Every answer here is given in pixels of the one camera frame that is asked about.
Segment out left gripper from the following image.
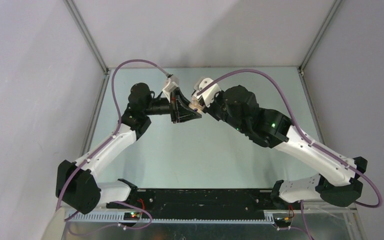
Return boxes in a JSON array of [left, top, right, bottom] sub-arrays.
[[143, 87, 202, 124]]

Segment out white earbud charging case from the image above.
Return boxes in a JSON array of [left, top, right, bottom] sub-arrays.
[[189, 101, 205, 115]]

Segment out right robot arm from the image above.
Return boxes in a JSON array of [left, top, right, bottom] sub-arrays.
[[192, 84, 367, 209]]

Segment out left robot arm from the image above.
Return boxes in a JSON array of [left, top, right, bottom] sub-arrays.
[[55, 78, 207, 214]]

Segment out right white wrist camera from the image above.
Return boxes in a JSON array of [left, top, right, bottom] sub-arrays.
[[190, 77, 222, 101]]

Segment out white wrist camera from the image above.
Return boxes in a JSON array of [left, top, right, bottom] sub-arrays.
[[161, 74, 179, 102], [190, 77, 222, 101]]

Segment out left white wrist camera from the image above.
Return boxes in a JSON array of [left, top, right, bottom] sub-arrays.
[[161, 74, 179, 102]]

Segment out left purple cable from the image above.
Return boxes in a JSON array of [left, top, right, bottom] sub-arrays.
[[55, 59, 171, 213]]

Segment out purple cable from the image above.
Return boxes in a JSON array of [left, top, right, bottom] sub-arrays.
[[55, 59, 171, 213], [196, 68, 383, 209]]

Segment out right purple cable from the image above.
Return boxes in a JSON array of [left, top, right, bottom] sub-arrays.
[[196, 68, 383, 209]]

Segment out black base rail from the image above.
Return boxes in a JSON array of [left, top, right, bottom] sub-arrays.
[[105, 188, 304, 221]]

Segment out aluminium frame rail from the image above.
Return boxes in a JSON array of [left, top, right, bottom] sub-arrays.
[[56, 188, 359, 226]]

